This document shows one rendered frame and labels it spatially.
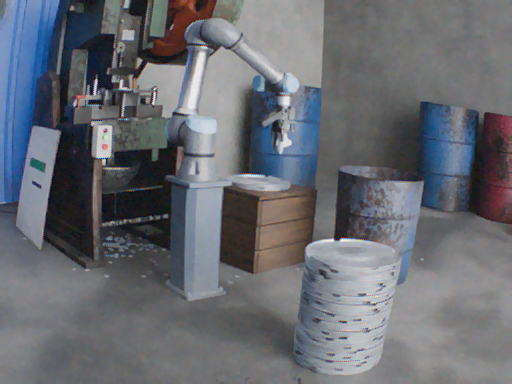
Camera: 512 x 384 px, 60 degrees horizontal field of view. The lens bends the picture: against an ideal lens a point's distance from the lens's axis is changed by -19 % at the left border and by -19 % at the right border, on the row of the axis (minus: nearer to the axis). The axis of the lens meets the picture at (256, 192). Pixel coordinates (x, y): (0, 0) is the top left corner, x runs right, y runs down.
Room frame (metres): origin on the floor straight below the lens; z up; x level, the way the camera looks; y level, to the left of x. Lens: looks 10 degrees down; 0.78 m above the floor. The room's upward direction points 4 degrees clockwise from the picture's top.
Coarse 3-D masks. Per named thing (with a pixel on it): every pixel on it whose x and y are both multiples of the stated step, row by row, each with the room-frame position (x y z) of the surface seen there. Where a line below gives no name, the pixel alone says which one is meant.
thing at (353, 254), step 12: (324, 240) 1.58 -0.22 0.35; (348, 240) 1.60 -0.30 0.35; (360, 240) 1.59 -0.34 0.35; (312, 252) 1.46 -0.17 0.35; (324, 252) 1.46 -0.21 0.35; (336, 252) 1.45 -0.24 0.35; (348, 252) 1.45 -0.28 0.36; (360, 252) 1.45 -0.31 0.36; (372, 252) 1.46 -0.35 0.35; (384, 252) 1.48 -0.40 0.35; (336, 264) 1.34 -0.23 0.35; (348, 264) 1.35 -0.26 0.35; (360, 264) 1.36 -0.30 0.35; (372, 264) 1.36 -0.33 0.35; (384, 264) 1.36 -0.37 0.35; (396, 264) 1.36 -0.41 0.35
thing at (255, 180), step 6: (234, 180) 2.48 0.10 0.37; (240, 180) 2.49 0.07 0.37; (246, 180) 2.48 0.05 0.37; (252, 180) 2.48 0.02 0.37; (258, 180) 2.49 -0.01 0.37; (264, 180) 2.50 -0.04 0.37; (270, 180) 2.51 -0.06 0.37; (276, 180) 2.56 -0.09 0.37; (282, 180) 2.57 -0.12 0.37; (252, 186) 2.37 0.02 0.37; (258, 186) 2.37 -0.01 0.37; (264, 186) 2.37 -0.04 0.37; (270, 186) 2.38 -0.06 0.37; (276, 186) 2.39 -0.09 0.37; (282, 186) 2.42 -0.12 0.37
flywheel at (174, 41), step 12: (180, 0) 2.71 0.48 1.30; (192, 0) 2.69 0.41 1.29; (204, 0) 2.63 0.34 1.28; (216, 0) 2.51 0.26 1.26; (168, 12) 2.83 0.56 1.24; (180, 12) 2.76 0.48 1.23; (192, 12) 2.69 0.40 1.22; (204, 12) 2.62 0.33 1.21; (180, 24) 2.75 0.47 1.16; (168, 36) 2.81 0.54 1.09; (180, 36) 2.74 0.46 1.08; (156, 48) 2.82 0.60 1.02; (168, 48) 2.75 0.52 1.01; (180, 48) 2.68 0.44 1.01
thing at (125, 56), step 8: (128, 16) 2.44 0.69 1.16; (136, 16) 2.47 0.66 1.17; (128, 24) 2.44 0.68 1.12; (136, 24) 2.48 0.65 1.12; (120, 32) 2.41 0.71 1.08; (128, 32) 2.44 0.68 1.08; (136, 32) 2.48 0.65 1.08; (120, 40) 2.41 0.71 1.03; (128, 40) 2.45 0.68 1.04; (136, 40) 2.49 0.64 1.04; (120, 48) 2.40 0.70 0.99; (128, 48) 2.46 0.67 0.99; (136, 48) 2.49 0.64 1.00; (104, 56) 2.45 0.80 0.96; (112, 56) 2.40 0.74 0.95; (120, 56) 2.39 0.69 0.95; (128, 56) 2.43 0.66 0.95; (136, 56) 2.48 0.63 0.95; (104, 64) 2.45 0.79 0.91; (112, 64) 2.39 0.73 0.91; (120, 64) 2.39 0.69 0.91; (128, 64) 2.43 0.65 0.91; (136, 64) 2.50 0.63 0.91
